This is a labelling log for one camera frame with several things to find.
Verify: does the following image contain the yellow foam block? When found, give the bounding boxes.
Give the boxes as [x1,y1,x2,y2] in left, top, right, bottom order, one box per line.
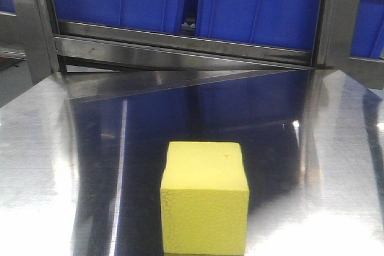
[160,141,250,255]

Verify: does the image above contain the blue plastic bin right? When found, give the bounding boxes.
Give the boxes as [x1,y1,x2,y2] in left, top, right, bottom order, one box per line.
[195,0,320,50]

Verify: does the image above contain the blue bin far right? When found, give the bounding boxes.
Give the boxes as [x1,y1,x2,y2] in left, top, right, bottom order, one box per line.
[350,0,383,59]

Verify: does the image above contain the stainless steel shelf frame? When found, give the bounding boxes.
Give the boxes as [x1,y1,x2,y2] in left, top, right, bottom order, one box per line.
[1,0,383,89]

